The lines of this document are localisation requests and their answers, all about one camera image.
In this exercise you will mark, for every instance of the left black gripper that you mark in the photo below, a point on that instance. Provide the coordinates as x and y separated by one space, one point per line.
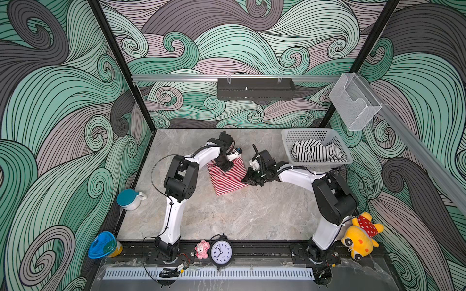
227 167

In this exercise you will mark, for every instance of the clear acrylic wall holder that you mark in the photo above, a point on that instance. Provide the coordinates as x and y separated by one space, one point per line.
355 101

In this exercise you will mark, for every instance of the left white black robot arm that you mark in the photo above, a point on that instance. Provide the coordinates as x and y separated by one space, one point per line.
179 185

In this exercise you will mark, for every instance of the blue yellow plastic toy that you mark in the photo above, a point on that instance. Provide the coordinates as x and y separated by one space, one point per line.
105 245

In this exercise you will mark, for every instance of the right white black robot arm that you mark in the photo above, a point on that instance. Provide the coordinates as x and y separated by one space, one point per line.
336 202

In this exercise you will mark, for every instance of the white slotted cable duct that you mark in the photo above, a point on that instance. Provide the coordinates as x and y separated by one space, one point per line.
211 273

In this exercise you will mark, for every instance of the red white striped tank top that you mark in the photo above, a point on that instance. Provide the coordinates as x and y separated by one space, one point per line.
230 181

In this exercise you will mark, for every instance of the aluminium wall rail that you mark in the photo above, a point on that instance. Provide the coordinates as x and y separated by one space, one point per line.
213 78
432 124

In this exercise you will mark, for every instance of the pink plush toy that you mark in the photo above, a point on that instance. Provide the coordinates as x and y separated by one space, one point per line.
202 249

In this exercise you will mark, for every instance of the black round alarm clock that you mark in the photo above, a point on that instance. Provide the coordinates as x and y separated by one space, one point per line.
221 251

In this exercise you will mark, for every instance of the aluminium back wall rail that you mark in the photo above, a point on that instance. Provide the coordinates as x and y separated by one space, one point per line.
213 78

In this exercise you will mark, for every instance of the aluminium right wall rail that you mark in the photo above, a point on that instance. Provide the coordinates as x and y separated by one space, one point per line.
432 124

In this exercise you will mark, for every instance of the black wall shelf tray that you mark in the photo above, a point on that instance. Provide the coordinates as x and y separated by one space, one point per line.
260 90

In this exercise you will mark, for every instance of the white plastic laundry basket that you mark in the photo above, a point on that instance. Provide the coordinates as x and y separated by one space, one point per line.
326 136

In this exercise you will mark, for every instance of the teal lid white cup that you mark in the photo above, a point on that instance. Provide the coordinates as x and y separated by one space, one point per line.
130 200

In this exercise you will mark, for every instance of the yellow plush toy red shirt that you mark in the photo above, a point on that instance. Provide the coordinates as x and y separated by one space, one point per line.
359 238

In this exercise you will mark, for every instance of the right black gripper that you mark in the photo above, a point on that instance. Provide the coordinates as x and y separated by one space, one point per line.
249 177

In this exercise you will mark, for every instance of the black white striped tank top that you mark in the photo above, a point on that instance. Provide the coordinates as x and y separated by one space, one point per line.
313 151

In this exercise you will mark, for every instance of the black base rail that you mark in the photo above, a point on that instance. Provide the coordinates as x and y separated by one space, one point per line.
296 251

